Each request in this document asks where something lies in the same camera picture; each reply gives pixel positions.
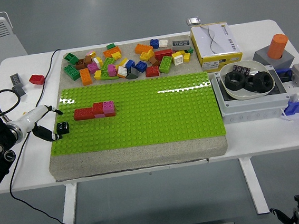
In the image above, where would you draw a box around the black square toy brick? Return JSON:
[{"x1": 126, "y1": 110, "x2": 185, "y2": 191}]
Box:
[{"x1": 56, "y1": 121, "x2": 71, "y2": 135}]

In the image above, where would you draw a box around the white bowl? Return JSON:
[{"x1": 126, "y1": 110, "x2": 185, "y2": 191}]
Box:
[{"x1": 218, "y1": 57, "x2": 277, "y2": 103}]

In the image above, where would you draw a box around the small silver box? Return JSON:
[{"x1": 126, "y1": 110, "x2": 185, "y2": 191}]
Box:
[{"x1": 186, "y1": 16, "x2": 201, "y2": 26}]

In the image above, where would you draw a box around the grey junction box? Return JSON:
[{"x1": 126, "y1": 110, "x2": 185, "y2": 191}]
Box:
[{"x1": 209, "y1": 63, "x2": 293, "y2": 126}]

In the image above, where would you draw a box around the large green toy brick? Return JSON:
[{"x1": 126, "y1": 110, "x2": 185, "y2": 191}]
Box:
[{"x1": 63, "y1": 64, "x2": 81, "y2": 82}]

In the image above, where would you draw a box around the yellow and white cardboard box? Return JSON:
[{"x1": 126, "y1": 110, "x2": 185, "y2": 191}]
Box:
[{"x1": 189, "y1": 20, "x2": 244, "y2": 74}]

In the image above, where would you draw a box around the white cable tie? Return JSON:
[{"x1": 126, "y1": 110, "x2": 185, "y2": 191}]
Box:
[{"x1": 280, "y1": 106, "x2": 295, "y2": 124}]

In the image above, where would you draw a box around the grey toy brick with holes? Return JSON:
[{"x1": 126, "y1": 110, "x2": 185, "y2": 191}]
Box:
[
  {"x1": 171, "y1": 39, "x2": 192, "y2": 52},
  {"x1": 9, "y1": 73, "x2": 23, "y2": 86}
]

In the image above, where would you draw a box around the dark green toy brick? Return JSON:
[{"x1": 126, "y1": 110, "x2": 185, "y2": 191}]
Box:
[{"x1": 63, "y1": 52, "x2": 80, "y2": 66}]

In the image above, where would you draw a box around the magenta square toy brick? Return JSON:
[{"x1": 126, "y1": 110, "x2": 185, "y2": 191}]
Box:
[
  {"x1": 86, "y1": 61, "x2": 100, "y2": 74},
  {"x1": 102, "y1": 100, "x2": 116, "y2": 114}
]

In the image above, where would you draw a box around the flat lime green toy brick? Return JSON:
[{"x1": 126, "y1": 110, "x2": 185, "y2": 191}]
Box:
[{"x1": 100, "y1": 69, "x2": 120, "y2": 81}]

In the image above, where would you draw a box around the dark circuit module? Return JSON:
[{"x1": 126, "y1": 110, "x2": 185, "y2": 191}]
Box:
[{"x1": 232, "y1": 63, "x2": 252, "y2": 77}]

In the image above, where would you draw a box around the long orange toy brick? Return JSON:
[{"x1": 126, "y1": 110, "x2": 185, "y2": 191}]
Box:
[{"x1": 79, "y1": 67, "x2": 93, "y2": 87}]

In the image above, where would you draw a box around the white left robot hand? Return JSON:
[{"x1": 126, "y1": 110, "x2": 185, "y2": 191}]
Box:
[{"x1": 17, "y1": 102, "x2": 67, "y2": 145}]

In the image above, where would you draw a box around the red square toy brick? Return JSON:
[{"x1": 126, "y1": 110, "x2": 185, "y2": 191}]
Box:
[{"x1": 92, "y1": 102, "x2": 105, "y2": 115}]

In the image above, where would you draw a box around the grey block with hole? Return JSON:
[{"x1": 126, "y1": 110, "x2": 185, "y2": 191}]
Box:
[{"x1": 251, "y1": 45, "x2": 296, "y2": 73}]

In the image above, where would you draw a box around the orange cylinder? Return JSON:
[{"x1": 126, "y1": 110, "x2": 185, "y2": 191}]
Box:
[{"x1": 265, "y1": 33, "x2": 291, "y2": 61}]

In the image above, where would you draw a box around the large black hex nut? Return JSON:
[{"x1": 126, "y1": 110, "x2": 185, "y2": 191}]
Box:
[
  {"x1": 224, "y1": 70, "x2": 248, "y2": 92},
  {"x1": 251, "y1": 70, "x2": 275, "y2": 94}
]

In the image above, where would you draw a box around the green studded baseplate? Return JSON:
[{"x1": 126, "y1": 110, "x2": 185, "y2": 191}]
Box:
[{"x1": 43, "y1": 70, "x2": 227, "y2": 157}]

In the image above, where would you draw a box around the small black hex nut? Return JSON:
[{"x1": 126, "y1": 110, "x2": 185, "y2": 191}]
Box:
[{"x1": 243, "y1": 74, "x2": 258, "y2": 93}]

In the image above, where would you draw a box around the white table leg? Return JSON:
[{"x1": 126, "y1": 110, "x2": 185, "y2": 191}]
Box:
[
  {"x1": 55, "y1": 182, "x2": 81, "y2": 224},
  {"x1": 238, "y1": 155, "x2": 271, "y2": 217}
]

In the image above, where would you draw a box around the thin black cord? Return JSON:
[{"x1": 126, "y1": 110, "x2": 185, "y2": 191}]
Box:
[{"x1": 0, "y1": 48, "x2": 78, "y2": 224}]

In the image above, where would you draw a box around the white and orange toy brick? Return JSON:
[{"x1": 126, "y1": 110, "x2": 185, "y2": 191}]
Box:
[{"x1": 116, "y1": 65, "x2": 129, "y2": 79}]

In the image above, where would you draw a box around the dark blue plastic part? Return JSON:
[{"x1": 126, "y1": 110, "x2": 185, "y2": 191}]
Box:
[{"x1": 276, "y1": 67, "x2": 294, "y2": 83}]

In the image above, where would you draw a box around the white and yellow toy brick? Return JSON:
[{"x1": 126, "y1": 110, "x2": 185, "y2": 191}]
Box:
[
  {"x1": 171, "y1": 51, "x2": 185, "y2": 67},
  {"x1": 92, "y1": 56, "x2": 104, "y2": 69}
]

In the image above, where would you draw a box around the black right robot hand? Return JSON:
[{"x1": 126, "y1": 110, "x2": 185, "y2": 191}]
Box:
[{"x1": 269, "y1": 205, "x2": 296, "y2": 224}]

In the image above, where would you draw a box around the grey sloped toy brick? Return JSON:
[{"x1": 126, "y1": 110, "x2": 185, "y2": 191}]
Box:
[{"x1": 125, "y1": 66, "x2": 140, "y2": 80}]

